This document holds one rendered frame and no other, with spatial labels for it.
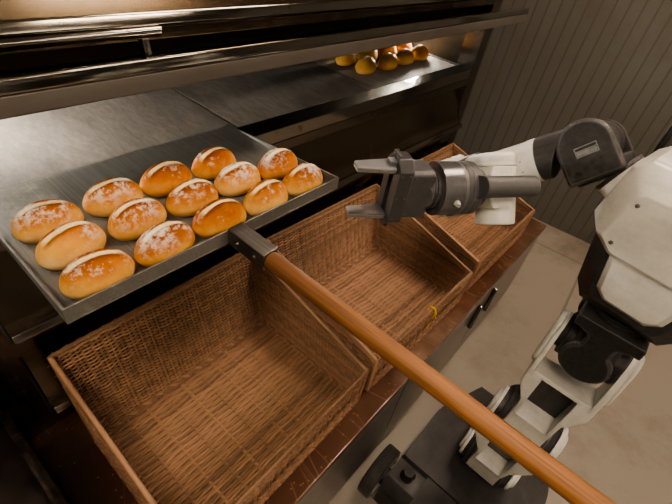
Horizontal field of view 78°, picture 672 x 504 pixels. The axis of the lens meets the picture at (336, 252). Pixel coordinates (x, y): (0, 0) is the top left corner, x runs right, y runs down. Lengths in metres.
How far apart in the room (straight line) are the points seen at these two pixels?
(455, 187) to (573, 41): 2.58
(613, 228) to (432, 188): 0.34
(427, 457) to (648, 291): 1.06
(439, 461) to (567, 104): 2.40
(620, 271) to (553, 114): 2.46
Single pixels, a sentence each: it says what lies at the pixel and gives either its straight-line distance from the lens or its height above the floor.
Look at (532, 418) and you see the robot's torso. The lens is 1.25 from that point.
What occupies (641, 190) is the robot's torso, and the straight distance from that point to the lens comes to 0.84.
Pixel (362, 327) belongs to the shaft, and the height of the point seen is 1.21.
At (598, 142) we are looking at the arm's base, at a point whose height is 1.39.
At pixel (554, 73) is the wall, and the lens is 3.24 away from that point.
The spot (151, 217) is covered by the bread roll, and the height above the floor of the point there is 1.22.
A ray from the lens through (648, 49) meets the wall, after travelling 3.16.
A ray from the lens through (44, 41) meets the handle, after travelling 0.70.
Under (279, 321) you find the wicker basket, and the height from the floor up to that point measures 0.65.
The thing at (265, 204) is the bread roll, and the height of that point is 1.21.
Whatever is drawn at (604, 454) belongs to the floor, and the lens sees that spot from 2.31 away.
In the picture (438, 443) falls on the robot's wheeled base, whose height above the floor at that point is 0.17.
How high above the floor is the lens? 1.65
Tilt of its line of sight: 40 degrees down
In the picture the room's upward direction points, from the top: 10 degrees clockwise
